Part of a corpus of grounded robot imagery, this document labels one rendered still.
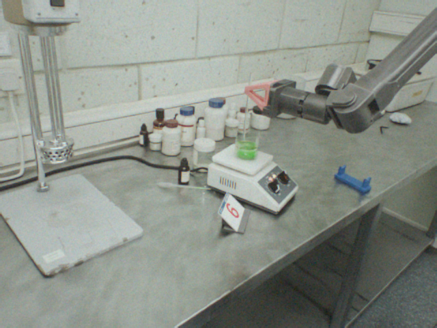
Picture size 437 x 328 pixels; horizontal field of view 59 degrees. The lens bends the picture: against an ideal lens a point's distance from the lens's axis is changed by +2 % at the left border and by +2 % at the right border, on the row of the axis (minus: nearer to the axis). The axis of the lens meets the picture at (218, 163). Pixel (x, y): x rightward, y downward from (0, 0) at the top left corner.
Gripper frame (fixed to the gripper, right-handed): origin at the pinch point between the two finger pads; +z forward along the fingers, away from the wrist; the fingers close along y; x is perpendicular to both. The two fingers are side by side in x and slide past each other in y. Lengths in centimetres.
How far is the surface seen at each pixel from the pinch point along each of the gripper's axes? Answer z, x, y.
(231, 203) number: -5.7, 23.2, 11.3
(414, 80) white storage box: -18, 13, -112
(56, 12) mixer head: 13.1, -15.8, 38.0
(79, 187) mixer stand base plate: 26.6, 24.9, 28.2
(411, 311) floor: -49, 101, -78
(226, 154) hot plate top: 3.6, 17.2, 1.2
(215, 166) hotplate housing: 3.6, 19.0, 5.7
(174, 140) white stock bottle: 23.9, 21.0, -2.1
